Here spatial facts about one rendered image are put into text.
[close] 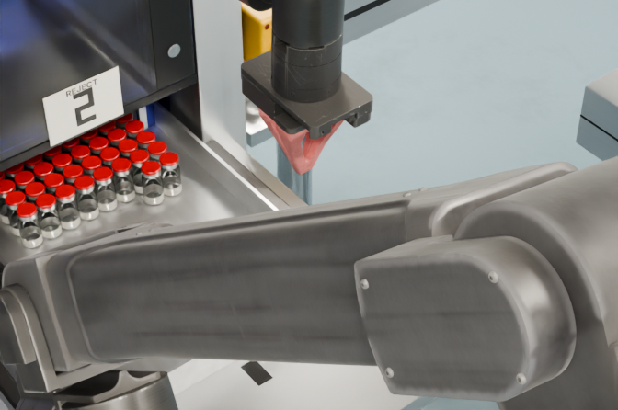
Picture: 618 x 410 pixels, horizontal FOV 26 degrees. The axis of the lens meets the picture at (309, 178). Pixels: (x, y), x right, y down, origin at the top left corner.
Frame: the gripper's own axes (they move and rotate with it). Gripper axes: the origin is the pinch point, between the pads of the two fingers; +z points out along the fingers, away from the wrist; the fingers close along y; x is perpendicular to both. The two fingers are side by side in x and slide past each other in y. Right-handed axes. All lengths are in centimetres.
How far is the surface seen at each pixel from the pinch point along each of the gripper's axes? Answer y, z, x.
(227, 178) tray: 19.6, 19.4, -5.3
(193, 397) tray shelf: -1.4, 20.9, 13.4
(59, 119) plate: 26.1, 7.8, 10.1
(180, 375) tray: -0.1, 18.7, 13.9
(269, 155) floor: 102, 112, -72
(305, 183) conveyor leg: 40, 50, -32
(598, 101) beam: 32, 56, -85
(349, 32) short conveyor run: 37, 24, -36
